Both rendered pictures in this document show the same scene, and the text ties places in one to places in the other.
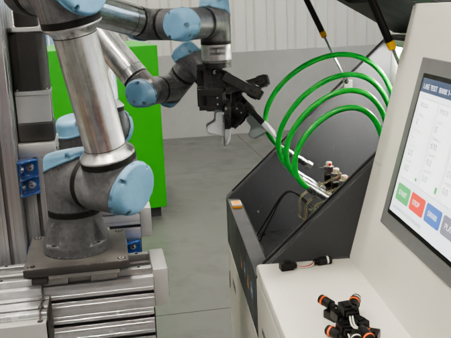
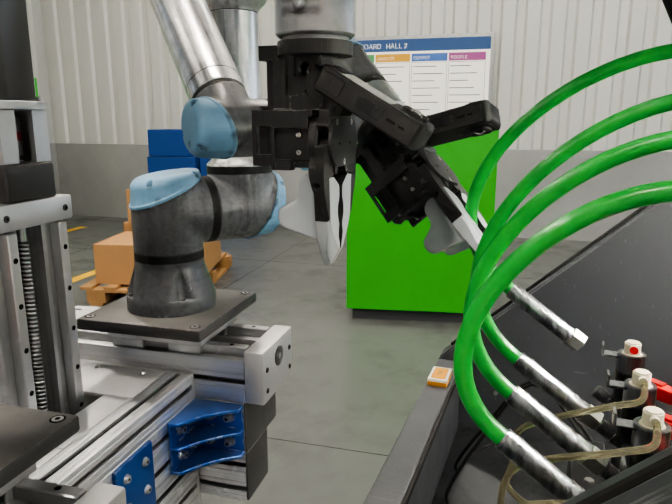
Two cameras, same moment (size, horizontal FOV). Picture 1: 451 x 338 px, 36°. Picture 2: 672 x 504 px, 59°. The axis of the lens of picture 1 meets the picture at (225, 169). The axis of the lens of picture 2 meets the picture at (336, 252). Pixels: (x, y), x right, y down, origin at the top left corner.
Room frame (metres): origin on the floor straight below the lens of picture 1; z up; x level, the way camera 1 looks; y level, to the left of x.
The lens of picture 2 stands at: (1.19, -0.26, 1.36)
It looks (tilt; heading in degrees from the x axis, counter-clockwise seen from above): 13 degrees down; 26
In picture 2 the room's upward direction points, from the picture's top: straight up
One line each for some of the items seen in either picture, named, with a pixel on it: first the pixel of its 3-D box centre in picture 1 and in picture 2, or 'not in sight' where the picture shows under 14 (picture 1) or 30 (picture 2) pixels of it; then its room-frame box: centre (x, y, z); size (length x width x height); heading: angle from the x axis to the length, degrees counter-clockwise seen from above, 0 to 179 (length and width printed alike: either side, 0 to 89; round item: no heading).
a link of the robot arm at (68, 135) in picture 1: (78, 137); (170, 209); (1.98, 0.43, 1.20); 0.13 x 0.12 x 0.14; 149
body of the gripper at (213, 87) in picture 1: (215, 86); (308, 108); (1.71, 0.02, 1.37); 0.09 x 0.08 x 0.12; 95
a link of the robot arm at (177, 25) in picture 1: (183, 24); not in sight; (1.64, 0.08, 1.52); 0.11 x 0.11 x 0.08; 54
